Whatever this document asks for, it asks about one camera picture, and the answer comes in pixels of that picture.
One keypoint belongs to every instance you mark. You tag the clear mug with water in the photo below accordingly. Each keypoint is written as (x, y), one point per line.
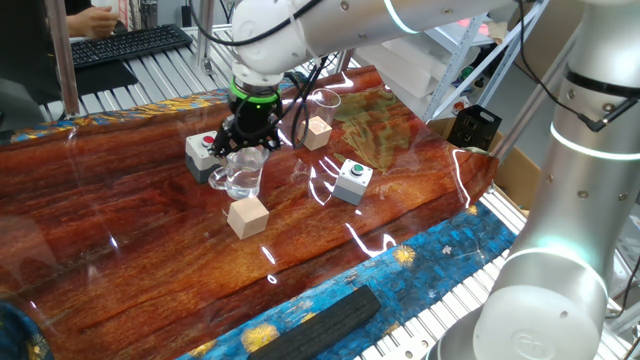
(245, 175)

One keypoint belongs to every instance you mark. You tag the clear empty plastic cup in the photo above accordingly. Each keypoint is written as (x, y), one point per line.
(327, 105)

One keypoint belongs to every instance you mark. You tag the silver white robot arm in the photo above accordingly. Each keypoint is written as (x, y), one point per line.
(575, 175)

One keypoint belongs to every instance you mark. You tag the black computer monitor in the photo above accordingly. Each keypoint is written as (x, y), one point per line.
(25, 40)

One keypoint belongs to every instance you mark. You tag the light wooden cube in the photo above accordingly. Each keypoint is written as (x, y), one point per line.
(317, 135)
(247, 217)

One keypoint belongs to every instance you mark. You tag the pink paper sheet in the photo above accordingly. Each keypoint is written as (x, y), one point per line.
(470, 23)

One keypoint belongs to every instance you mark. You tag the black foam bar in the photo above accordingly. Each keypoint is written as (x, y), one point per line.
(320, 325)

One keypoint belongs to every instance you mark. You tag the brown wooden panel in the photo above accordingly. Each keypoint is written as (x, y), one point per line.
(545, 30)

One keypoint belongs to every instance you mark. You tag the black plastic crate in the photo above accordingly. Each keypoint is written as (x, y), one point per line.
(472, 127)

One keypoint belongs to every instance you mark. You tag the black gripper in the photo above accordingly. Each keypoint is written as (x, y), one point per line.
(255, 119)

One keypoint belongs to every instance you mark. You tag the white metal shelf rack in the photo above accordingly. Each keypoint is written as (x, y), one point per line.
(452, 70)

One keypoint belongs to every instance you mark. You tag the aluminium frame beam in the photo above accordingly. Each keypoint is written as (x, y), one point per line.
(525, 115)

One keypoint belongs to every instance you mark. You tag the small green object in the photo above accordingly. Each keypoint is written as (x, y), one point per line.
(466, 73)

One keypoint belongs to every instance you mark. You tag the black power adapter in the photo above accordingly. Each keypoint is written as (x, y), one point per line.
(186, 16)

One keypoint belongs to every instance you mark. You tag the red push button box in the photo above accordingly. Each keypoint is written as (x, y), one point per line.
(197, 155)

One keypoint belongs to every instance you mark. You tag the small red white object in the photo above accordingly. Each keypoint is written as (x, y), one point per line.
(461, 106)

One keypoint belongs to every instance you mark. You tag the aluminium frame post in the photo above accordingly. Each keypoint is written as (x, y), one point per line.
(62, 55)
(205, 50)

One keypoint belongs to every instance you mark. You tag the green push button box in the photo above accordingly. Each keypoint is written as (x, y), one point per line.
(352, 182)

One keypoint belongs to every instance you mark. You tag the white foam boxes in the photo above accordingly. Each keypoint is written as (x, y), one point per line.
(400, 65)

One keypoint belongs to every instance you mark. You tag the glossy wood grain mat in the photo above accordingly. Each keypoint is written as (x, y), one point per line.
(150, 250)

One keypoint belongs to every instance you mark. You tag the person hand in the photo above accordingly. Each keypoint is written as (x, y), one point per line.
(92, 21)

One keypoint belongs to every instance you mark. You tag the black computer keyboard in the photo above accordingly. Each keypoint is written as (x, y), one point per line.
(125, 45)

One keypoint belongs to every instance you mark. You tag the black desk mat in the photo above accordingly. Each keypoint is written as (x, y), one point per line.
(107, 77)

